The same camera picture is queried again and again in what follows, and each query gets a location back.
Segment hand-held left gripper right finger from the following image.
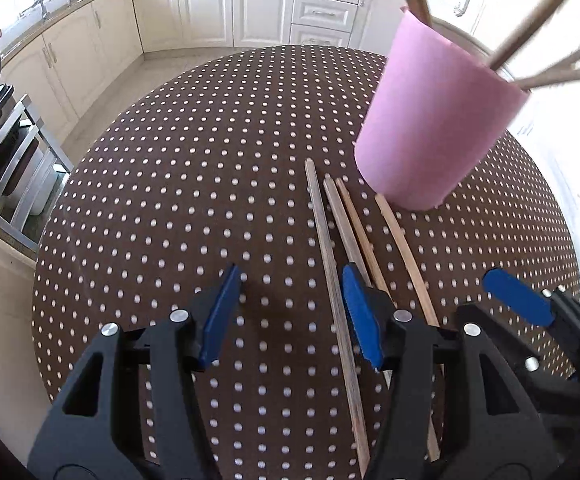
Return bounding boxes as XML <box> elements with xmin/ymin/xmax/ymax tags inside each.
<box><xmin>342</xmin><ymin>264</ymin><xmax>566</xmax><ymax>480</ymax></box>

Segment brown polka dot tablecloth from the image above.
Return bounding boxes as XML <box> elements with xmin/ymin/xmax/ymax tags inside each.
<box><xmin>32</xmin><ymin>45</ymin><xmax>580</xmax><ymax>480</ymax></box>

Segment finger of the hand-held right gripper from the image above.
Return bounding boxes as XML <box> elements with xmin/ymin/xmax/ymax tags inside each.
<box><xmin>484</xmin><ymin>268</ymin><xmax>580</xmax><ymax>401</ymax></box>

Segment white cabinet drawer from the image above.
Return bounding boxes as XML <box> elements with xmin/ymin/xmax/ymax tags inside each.
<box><xmin>289</xmin><ymin>24</ymin><xmax>353</xmax><ymax>48</ymax></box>
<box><xmin>291</xmin><ymin>0</ymin><xmax>358</xmax><ymax>27</ymax></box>

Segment pink cup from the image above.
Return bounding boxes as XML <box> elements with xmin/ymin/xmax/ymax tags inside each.
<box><xmin>354</xmin><ymin>6</ymin><xmax>532</xmax><ymax>211</ymax></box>

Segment white base cabinets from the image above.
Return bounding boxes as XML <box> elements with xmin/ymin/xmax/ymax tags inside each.
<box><xmin>0</xmin><ymin>0</ymin><xmax>411</xmax><ymax>126</ymax></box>

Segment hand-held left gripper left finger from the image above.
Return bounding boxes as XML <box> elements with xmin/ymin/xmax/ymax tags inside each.
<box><xmin>27</xmin><ymin>264</ymin><xmax>243</xmax><ymax>480</ymax></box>

